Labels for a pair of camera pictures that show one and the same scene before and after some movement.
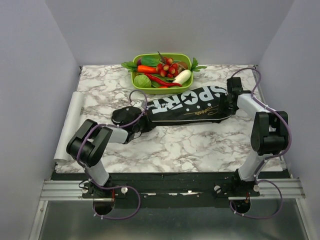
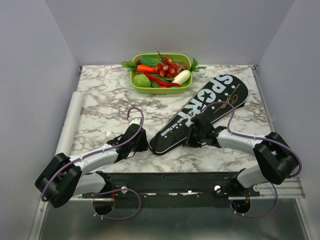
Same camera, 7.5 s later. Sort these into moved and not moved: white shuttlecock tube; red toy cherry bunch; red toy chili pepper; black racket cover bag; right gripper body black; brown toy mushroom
Moved: black racket cover bag; right gripper body black
Not moved: white shuttlecock tube; red toy chili pepper; red toy cherry bunch; brown toy mushroom
